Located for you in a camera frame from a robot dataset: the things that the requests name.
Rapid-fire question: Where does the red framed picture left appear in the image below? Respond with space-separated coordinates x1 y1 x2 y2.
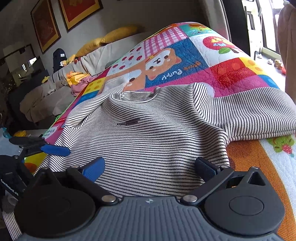
31 0 61 54

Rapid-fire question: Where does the beige curtain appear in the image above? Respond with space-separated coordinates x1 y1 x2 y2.
200 0 231 41

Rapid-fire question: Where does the yellow cushion right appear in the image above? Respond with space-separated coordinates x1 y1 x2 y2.
100 25 142 44

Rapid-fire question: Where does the colourful cartoon play mat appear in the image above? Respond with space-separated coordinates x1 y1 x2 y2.
42 23 295 240

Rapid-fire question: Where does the red framed picture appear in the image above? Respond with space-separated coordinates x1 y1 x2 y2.
58 0 103 32
31 0 61 54

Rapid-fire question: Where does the yellow cloth on sofa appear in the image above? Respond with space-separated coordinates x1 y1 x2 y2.
66 71 90 86

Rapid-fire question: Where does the yellow cushion left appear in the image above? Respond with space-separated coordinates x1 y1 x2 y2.
75 38 103 57

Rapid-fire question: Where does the pink cloth on sofa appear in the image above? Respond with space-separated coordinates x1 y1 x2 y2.
71 76 94 96

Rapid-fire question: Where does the beige covered sofa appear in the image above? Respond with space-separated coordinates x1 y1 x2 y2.
20 32 151 123

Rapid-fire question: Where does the red framed picture middle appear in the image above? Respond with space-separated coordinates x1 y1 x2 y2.
58 0 103 32

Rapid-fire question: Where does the dark blue backpack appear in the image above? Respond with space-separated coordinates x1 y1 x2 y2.
53 48 67 73

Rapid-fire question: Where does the brown blanket on chair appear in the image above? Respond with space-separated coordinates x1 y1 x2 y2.
277 1 295 102

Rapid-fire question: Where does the striped knit sweater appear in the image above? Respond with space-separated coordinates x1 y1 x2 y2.
1 83 295 240

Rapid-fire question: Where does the yellow cushion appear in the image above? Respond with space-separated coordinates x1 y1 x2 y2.
100 25 142 44
75 38 103 57

